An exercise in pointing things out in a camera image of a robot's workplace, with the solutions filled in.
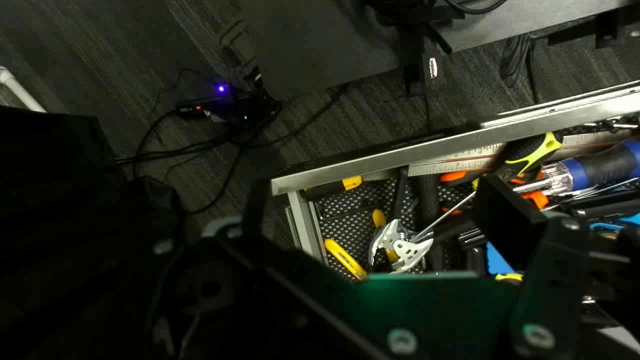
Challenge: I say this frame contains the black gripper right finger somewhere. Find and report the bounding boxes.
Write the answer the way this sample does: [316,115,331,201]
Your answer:
[472,177,638,360]

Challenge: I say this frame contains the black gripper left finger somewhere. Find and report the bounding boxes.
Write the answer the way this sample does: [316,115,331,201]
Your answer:
[153,182,371,360]

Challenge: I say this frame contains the blue handled screwdriver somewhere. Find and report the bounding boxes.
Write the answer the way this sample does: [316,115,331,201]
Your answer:
[535,141,640,196]

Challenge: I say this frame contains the metal tool drawer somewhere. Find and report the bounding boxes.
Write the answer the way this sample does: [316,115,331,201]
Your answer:
[269,82,640,268]

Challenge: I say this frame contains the floor power box blue light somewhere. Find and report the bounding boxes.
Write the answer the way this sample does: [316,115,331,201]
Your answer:
[173,79,281,124]

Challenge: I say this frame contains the black perforated table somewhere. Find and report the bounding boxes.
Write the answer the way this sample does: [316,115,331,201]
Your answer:
[363,0,640,55]

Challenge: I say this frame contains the yellow handled tool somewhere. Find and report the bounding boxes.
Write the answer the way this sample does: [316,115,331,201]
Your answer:
[324,239,368,281]

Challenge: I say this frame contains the black floor cable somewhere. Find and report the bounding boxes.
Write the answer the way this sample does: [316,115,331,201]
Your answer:
[106,79,355,218]

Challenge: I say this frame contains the yellow black handled pliers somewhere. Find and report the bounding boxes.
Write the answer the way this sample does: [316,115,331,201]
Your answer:
[496,133,561,184]

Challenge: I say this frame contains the orange handled tool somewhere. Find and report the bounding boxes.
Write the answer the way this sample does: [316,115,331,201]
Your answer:
[439,173,467,184]

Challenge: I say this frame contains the black table leg bracket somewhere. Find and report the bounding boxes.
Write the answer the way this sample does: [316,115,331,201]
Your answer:
[402,39,439,97]

